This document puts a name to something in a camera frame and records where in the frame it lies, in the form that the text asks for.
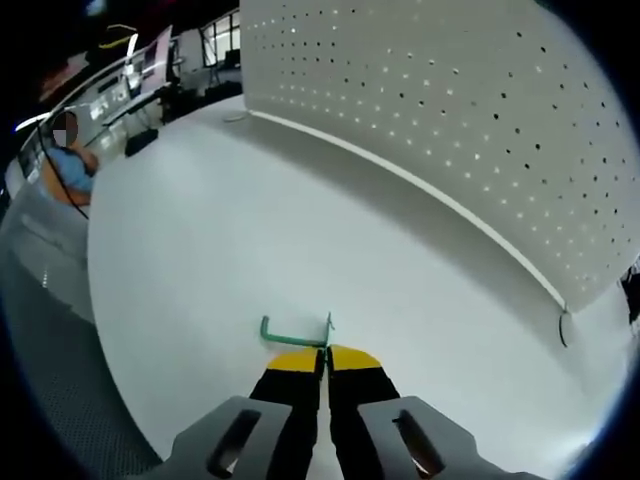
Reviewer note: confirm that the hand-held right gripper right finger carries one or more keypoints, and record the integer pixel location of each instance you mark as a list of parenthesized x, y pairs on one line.
[(375, 425)]

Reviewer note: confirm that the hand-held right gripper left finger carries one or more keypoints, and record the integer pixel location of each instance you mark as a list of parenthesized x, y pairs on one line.
[(270, 425)]

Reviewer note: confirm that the green hook assembly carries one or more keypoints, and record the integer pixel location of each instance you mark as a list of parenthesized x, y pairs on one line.
[(290, 340)]

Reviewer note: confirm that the white perforated mounting plate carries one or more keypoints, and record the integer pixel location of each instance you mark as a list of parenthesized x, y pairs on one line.
[(425, 75)]

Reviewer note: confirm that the white pink display board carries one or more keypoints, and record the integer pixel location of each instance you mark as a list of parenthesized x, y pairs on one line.
[(160, 55)]

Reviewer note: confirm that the black office chair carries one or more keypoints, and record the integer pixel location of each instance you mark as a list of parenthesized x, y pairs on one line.
[(172, 100)]

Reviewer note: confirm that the black oval object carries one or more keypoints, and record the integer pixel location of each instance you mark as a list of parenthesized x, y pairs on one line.
[(141, 141)]

